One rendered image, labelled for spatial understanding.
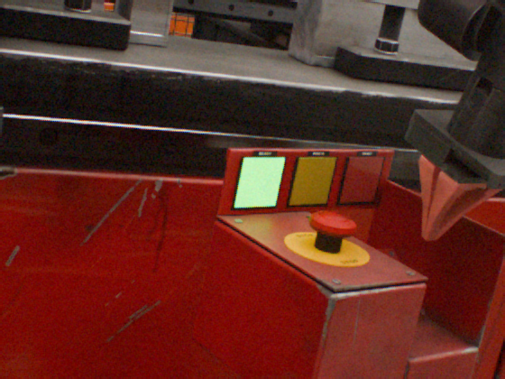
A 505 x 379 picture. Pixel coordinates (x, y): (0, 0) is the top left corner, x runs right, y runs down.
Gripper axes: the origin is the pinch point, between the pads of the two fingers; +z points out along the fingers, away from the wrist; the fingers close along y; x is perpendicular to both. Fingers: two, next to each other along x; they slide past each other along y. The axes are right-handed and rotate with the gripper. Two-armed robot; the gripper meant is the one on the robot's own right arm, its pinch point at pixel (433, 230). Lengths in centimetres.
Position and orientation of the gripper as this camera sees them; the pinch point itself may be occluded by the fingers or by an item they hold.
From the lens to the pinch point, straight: 86.2
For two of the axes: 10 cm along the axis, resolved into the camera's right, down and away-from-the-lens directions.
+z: -3.3, 8.3, 4.5
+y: -5.4, -5.5, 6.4
